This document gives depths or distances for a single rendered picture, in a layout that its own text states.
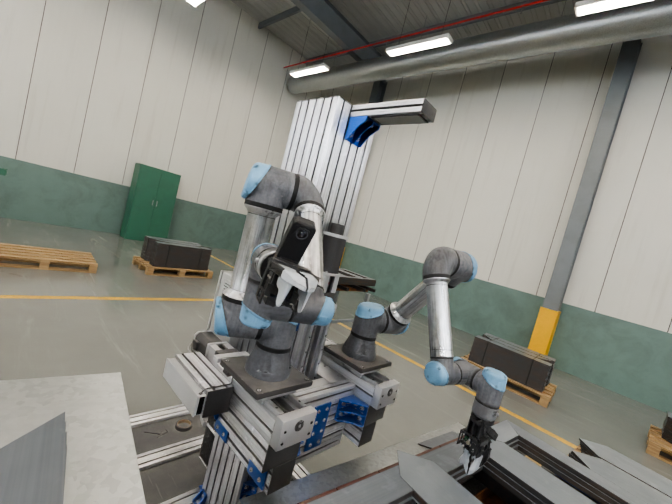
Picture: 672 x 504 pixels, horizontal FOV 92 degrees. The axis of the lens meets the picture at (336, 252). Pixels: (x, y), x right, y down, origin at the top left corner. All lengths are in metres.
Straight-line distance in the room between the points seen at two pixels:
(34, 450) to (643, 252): 8.05
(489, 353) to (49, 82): 10.28
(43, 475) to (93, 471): 0.07
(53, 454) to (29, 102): 9.54
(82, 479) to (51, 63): 9.80
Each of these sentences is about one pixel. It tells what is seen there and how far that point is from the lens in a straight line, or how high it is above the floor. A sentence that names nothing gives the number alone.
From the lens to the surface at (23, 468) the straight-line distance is 0.76.
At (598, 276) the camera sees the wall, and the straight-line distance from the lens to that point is 8.02.
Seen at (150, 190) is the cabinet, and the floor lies 1.35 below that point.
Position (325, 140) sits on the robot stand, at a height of 1.86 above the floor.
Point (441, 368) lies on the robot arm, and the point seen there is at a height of 1.20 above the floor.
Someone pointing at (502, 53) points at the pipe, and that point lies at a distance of 8.26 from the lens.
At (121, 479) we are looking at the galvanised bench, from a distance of 0.75.
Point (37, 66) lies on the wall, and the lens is 10.19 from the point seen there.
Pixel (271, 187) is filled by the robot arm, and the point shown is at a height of 1.62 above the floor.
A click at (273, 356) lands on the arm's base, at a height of 1.11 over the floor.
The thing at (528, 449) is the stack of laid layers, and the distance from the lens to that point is 1.84.
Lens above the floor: 1.54
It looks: 4 degrees down
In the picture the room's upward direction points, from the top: 15 degrees clockwise
